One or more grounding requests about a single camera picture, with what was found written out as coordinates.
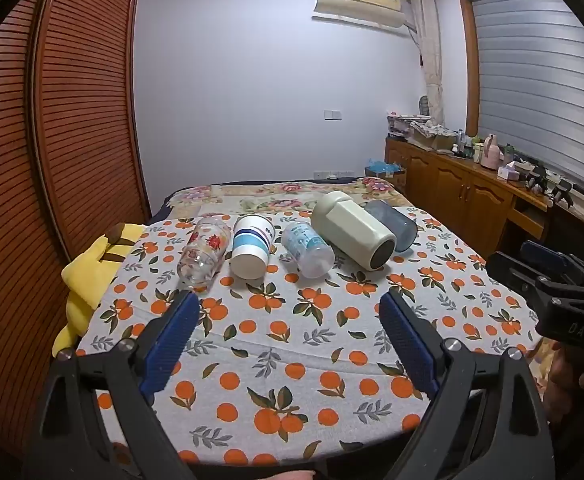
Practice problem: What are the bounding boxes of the wooden sideboard cabinet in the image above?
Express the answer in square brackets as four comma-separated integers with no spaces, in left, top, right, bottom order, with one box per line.
[384,137,584,273]

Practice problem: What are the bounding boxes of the white air conditioner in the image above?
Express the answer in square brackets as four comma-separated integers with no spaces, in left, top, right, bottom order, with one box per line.
[313,0,409,29]

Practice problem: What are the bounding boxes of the beige patterned curtain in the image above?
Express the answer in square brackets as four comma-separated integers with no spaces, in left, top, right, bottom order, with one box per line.
[409,0,449,130]

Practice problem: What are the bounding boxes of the wooden louvered wardrobe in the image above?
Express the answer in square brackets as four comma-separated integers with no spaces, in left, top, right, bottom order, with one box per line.
[0,0,154,461]

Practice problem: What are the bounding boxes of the person's right hand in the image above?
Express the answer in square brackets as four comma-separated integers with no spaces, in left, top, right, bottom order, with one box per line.
[546,342,584,428]

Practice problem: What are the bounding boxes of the blue plastic bag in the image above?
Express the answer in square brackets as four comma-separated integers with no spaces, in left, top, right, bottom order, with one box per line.
[365,158,404,175]

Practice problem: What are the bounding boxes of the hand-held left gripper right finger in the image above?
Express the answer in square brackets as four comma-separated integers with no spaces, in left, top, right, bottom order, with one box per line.
[378,288,558,480]

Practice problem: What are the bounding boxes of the pink thermos jug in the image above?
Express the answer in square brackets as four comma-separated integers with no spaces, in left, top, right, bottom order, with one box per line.
[480,134,499,169]

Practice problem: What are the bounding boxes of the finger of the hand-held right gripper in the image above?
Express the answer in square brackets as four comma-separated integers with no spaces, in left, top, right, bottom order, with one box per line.
[485,251,584,308]
[519,240,584,281]

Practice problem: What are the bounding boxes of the pile of papers and boxes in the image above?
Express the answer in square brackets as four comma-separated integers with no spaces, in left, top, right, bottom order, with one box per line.
[386,109,459,152]

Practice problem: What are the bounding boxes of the white blue-striped cup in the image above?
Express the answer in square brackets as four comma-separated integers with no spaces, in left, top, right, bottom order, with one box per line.
[230,214,274,281]

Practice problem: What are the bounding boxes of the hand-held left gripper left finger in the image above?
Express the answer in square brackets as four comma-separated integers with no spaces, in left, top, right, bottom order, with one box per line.
[22,290,203,480]

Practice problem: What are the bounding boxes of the clear blue-print plastic cup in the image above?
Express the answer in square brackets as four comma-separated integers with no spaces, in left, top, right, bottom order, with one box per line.
[280,222,336,280]

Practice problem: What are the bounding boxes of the cream faceted cup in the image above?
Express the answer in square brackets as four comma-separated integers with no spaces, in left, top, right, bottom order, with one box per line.
[310,191,398,272]

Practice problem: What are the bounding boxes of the translucent grey-blue cup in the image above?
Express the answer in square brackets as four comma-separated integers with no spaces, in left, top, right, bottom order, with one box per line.
[363,199,419,254]

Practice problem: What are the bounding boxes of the grey window blind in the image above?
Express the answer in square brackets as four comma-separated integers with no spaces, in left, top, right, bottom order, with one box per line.
[471,0,584,201]

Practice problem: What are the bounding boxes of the floral blanket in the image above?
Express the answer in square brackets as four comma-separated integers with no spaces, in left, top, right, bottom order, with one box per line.
[158,177,415,222]

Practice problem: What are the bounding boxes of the orange fruit print cloth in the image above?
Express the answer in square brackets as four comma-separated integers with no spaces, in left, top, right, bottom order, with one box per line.
[73,207,545,467]

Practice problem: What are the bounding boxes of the yellow plush toy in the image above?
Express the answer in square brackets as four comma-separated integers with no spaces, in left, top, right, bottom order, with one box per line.
[52,222,148,358]

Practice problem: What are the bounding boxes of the clear floral glass cup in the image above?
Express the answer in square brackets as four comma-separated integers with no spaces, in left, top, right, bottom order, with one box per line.
[176,216,233,292]

